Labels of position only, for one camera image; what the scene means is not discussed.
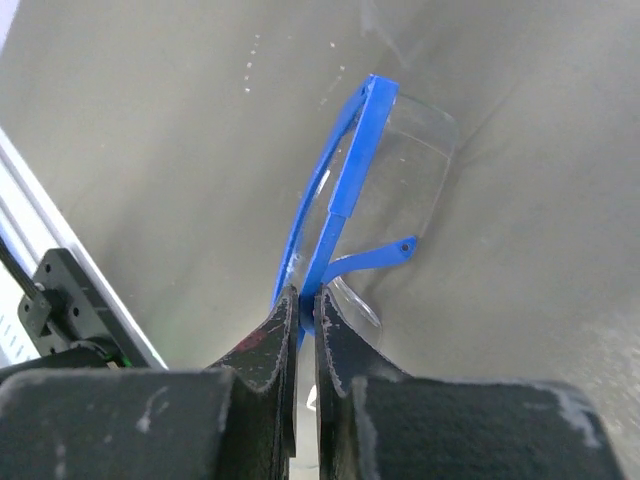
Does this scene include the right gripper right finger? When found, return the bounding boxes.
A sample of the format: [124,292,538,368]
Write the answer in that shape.
[314,288,624,479]

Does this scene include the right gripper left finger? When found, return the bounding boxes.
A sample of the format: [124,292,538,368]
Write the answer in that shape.
[1,286,299,479]

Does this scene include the blue safety glasses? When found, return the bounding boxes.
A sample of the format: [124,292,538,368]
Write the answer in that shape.
[269,73,461,416]

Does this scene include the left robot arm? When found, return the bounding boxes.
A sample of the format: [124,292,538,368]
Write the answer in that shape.
[1,242,151,368]

